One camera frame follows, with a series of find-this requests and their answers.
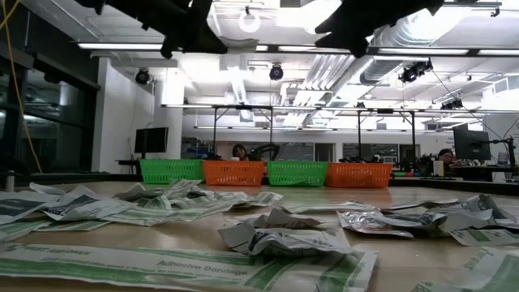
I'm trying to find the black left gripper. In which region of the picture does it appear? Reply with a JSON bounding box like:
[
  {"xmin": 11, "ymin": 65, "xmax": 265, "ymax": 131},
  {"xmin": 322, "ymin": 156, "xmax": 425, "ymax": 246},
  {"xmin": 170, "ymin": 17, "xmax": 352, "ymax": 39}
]
[{"xmin": 105, "ymin": 0, "xmax": 227, "ymax": 60}]

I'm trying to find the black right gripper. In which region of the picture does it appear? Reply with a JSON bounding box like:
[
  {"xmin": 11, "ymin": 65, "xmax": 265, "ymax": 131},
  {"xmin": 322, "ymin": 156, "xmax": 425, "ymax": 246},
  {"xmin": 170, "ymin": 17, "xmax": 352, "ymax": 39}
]
[{"xmin": 314, "ymin": 0, "xmax": 445, "ymax": 58}]

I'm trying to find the white round ceiling lamp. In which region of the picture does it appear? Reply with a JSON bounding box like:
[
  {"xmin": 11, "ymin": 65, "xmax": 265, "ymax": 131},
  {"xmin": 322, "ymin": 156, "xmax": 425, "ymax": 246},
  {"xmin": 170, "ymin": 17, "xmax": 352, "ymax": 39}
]
[{"xmin": 238, "ymin": 8, "xmax": 262, "ymax": 34}]

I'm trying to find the black round ceiling fixture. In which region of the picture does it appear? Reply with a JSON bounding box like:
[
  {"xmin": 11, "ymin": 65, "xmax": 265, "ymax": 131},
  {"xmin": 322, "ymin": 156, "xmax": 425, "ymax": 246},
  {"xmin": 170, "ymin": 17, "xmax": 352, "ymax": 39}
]
[
  {"xmin": 135, "ymin": 67, "xmax": 152, "ymax": 86},
  {"xmin": 268, "ymin": 63, "xmax": 285, "ymax": 82}
]

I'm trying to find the long ceiling light strip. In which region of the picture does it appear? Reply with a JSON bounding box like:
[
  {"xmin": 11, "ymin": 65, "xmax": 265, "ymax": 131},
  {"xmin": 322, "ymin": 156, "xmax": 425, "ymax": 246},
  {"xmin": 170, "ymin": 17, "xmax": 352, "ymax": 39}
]
[{"xmin": 76, "ymin": 42, "xmax": 519, "ymax": 57}]

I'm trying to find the black ceiling spotlight cluster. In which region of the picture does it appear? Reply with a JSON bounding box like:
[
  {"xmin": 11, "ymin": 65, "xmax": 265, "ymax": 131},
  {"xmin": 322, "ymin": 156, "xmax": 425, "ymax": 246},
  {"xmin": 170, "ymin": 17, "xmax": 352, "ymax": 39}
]
[
  {"xmin": 398, "ymin": 59, "xmax": 434, "ymax": 84},
  {"xmin": 440, "ymin": 98, "xmax": 464, "ymax": 111}
]

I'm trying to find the black computer monitor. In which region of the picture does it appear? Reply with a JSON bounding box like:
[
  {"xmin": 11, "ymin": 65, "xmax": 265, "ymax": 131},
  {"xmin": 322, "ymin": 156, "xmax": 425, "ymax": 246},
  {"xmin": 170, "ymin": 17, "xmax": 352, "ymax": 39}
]
[
  {"xmin": 134, "ymin": 127, "xmax": 169, "ymax": 160},
  {"xmin": 453, "ymin": 127, "xmax": 493, "ymax": 162}
]

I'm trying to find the person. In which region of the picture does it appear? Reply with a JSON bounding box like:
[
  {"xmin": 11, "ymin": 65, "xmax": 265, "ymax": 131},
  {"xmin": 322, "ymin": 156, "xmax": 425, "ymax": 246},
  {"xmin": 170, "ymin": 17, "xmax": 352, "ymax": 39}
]
[
  {"xmin": 231, "ymin": 143, "xmax": 249, "ymax": 161},
  {"xmin": 437, "ymin": 148, "xmax": 457, "ymax": 167}
]

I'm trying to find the green plastic basket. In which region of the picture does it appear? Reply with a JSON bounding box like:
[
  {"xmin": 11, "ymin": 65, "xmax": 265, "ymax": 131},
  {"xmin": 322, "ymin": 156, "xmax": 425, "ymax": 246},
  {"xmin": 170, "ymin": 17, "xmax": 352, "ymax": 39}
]
[
  {"xmin": 266, "ymin": 161, "xmax": 329, "ymax": 187},
  {"xmin": 139, "ymin": 158, "xmax": 206, "ymax": 186}
]

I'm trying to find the orange-red plastic basket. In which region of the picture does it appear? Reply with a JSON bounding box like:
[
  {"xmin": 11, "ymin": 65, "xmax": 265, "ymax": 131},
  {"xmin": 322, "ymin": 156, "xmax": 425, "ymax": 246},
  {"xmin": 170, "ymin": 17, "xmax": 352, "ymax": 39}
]
[
  {"xmin": 325, "ymin": 162, "xmax": 394, "ymax": 189},
  {"xmin": 202, "ymin": 160, "xmax": 267, "ymax": 187}
]

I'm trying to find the pile of bandage packets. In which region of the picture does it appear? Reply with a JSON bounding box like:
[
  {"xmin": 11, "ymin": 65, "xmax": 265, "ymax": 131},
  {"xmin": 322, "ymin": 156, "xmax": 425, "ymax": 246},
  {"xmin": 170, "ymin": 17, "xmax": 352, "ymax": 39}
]
[{"xmin": 337, "ymin": 209, "xmax": 415, "ymax": 239}]

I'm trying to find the silver ceiling duct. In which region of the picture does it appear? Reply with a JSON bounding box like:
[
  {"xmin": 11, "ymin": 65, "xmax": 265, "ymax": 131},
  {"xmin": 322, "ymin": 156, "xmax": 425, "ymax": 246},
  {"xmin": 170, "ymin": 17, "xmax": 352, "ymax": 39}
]
[{"xmin": 358, "ymin": 7, "xmax": 437, "ymax": 86}]

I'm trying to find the black background frame rig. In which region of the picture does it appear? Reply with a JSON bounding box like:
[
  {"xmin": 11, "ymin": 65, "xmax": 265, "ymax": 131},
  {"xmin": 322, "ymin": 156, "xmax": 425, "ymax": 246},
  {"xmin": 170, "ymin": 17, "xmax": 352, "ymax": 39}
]
[
  {"xmin": 210, "ymin": 104, "xmax": 275, "ymax": 161},
  {"xmin": 355, "ymin": 107, "xmax": 418, "ymax": 164}
]

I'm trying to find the yellow hanging cable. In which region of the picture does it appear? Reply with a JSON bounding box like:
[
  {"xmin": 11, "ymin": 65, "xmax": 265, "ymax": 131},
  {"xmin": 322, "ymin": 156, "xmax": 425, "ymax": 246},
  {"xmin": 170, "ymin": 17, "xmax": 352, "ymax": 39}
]
[{"xmin": 0, "ymin": 0, "xmax": 44, "ymax": 175}]

